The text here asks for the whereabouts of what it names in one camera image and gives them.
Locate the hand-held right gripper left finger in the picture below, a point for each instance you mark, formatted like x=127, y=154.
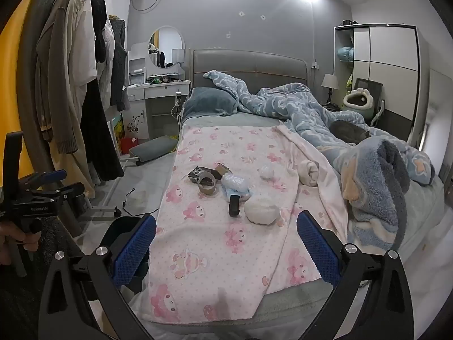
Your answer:
x=134, y=251

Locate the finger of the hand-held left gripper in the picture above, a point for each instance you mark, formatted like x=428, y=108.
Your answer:
x=53, y=176
x=67, y=189

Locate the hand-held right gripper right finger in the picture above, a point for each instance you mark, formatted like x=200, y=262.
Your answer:
x=318, y=251

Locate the large white paper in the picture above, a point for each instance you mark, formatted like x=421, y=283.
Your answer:
x=261, y=211

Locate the blue plastic packet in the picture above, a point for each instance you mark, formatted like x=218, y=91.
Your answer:
x=245, y=194

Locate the cardboard tape roll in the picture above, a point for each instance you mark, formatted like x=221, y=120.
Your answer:
x=207, y=191

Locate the small white tissue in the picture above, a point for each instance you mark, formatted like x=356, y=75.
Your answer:
x=266, y=171

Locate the small black box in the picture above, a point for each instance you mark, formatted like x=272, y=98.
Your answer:
x=234, y=205

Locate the black foil packet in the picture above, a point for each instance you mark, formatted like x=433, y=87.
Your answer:
x=194, y=175

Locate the small cardboard piece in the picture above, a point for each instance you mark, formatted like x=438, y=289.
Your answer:
x=222, y=171

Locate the person's left hand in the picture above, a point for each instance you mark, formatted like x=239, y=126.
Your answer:
x=10, y=236

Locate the beige coat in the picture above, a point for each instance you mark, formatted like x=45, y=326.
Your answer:
x=72, y=170

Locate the person's grey fleece clothing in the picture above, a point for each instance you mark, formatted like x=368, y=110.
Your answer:
x=53, y=230

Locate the white clothes rack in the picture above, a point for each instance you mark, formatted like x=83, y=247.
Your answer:
x=116, y=212

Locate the black fleece coat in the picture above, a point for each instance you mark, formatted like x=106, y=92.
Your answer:
x=101, y=138

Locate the red box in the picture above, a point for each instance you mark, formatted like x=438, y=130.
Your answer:
x=128, y=146

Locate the fluffy blue star blanket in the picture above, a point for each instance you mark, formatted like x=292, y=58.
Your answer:
x=375, y=198

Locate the rolled cream cloth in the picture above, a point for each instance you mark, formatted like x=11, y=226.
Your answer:
x=309, y=173

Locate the colourful picture board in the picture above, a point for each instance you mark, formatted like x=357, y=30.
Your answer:
x=118, y=127

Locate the pink printed blanket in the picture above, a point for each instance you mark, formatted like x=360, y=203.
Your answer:
x=219, y=255

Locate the grey floor cushion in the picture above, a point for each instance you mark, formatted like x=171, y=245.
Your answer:
x=152, y=148

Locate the grey knit cardigan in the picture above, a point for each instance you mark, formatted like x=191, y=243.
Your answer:
x=53, y=78

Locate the white knit garment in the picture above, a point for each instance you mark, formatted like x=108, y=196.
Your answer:
x=106, y=78

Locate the grey cat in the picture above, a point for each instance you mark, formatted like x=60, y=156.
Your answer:
x=348, y=131

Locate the grey knit vest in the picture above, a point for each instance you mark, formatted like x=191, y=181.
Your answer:
x=118, y=71

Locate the white vanity desk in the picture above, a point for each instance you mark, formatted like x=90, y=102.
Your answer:
x=159, y=90

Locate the white shirt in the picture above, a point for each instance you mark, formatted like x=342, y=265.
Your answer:
x=83, y=42

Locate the green packet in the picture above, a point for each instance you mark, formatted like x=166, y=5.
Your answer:
x=157, y=81

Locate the cream plush cat bed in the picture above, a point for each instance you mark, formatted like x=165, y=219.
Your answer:
x=359, y=111

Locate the blue cloud pattern duvet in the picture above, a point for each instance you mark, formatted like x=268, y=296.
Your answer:
x=283, y=106

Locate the grey upholstered bed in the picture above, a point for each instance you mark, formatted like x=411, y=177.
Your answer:
x=226, y=122

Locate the grey-blue pillow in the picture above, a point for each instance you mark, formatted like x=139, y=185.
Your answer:
x=208, y=101

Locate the bedside table lamp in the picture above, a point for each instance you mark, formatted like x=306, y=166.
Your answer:
x=330, y=81

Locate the green plush toy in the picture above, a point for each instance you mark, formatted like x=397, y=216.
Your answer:
x=349, y=83

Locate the white vanity lamp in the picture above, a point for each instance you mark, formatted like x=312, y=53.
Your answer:
x=177, y=56

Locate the white door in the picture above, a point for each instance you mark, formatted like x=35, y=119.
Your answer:
x=440, y=113

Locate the white wardrobe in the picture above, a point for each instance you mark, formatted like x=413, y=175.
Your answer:
x=389, y=49

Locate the round wall mirror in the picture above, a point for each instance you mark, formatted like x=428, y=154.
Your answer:
x=166, y=42

